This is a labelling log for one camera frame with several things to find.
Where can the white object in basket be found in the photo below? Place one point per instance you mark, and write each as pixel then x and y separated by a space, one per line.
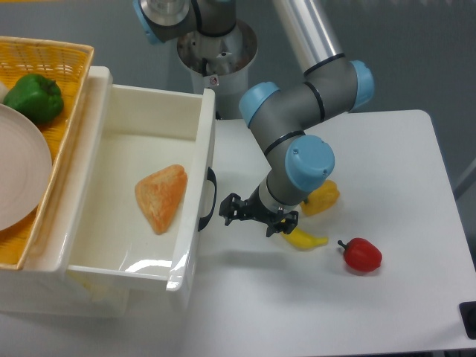
pixel 3 91

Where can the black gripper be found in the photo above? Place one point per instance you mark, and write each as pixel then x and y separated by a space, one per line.
pixel 260 207

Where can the white top drawer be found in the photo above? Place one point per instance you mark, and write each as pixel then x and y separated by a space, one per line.
pixel 146 130

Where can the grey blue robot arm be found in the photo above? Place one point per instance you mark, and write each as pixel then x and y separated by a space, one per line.
pixel 279 119

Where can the beige round plate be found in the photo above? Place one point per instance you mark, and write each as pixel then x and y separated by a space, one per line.
pixel 26 166

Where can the orange triangular bread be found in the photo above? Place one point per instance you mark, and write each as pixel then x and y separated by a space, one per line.
pixel 158 196

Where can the white drawer cabinet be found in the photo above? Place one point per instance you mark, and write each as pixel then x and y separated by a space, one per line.
pixel 45 285

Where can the yellow woven basket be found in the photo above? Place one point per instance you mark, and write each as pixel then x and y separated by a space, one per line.
pixel 68 65

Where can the black device at edge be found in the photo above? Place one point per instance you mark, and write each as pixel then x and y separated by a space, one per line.
pixel 468 315

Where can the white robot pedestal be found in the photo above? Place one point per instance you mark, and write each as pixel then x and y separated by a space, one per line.
pixel 220 64

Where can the red bell pepper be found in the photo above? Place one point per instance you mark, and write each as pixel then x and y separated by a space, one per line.
pixel 361 255

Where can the yellow banana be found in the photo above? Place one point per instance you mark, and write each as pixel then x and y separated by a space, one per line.
pixel 302 240

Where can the yellow bell pepper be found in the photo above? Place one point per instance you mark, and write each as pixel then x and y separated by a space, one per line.
pixel 321 199

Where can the green bell pepper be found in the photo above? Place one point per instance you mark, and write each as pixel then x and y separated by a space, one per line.
pixel 36 97

